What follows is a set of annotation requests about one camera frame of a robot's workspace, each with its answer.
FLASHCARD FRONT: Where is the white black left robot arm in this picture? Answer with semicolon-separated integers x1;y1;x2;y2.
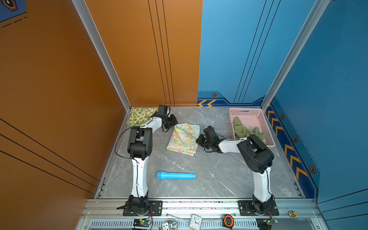
121;113;178;216

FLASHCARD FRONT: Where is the green circuit board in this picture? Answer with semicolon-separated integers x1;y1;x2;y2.
132;218;152;230

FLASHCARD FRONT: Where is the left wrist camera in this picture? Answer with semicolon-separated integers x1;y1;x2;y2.
156;104;170;117

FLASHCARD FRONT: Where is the right circuit board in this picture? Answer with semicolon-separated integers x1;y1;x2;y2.
256;218;279;230

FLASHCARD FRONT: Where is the aluminium corner post right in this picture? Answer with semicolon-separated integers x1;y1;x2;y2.
260;0;330;112

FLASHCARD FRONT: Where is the blue toy microphone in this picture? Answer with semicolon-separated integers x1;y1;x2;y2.
156;171;196;180

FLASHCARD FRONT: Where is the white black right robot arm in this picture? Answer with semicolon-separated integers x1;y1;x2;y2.
196;134;276;215

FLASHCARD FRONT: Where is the pastel floral skirt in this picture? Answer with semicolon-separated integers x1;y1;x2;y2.
166;123;200;156

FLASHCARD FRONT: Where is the brass round knob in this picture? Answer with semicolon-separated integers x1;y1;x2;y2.
289;211;299;218

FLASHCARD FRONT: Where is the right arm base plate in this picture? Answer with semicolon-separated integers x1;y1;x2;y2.
238;198;279;216

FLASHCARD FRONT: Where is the aluminium front rail frame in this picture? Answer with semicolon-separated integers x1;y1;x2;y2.
76;198;328;230

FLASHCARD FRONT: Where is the pink perforated plastic basket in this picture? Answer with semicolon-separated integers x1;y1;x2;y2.
229;108;276;149

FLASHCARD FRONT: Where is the aluminium corner post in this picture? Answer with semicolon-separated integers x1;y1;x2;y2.
260;0;330;112
72;0;132;112

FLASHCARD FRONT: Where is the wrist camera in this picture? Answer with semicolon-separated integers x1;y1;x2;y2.
156;104;170;117
204;126;219;140

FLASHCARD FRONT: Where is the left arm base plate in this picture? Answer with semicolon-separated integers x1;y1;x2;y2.
123;200;163;217

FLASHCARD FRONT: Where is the small white clock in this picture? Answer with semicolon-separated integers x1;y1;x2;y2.
189;214;203;230

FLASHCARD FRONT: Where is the lemon print skirt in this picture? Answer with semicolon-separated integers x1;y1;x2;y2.
127;108;158;127

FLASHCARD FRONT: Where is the olive green ruffled skirt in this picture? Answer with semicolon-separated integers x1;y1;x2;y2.
233;117;267;141

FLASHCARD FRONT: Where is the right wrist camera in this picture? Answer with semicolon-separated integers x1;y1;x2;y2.
204;126;219;140

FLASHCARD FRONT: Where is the orange black tape measure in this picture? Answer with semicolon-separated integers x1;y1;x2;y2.
222;214;234;230

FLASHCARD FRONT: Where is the aluminium corner post left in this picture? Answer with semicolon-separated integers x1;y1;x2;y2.
72;0;132;112

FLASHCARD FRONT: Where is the white power plug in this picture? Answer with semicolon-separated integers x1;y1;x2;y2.
161;218;178;230

